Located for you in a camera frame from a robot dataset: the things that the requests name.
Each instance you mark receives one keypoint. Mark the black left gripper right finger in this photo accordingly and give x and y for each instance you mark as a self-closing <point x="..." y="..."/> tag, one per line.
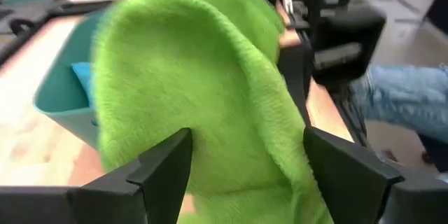
<point x="346" y="185"/>

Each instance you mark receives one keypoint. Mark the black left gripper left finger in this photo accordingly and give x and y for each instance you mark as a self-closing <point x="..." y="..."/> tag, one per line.
<point x="147" y="196"/>

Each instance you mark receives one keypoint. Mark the green microfiber towel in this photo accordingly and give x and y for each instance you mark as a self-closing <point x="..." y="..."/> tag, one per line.
<point x="196" y="77"/>

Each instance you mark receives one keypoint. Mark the blue microfiber towel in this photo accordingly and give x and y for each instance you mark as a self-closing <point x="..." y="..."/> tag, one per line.
<point x="82" y="77"/>

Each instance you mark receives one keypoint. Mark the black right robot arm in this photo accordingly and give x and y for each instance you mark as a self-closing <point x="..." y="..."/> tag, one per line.
<point x="350" y="24"/>

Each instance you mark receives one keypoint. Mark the teal plastic basket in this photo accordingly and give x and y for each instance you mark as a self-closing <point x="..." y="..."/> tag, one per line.
<point x="59" y="94"/>

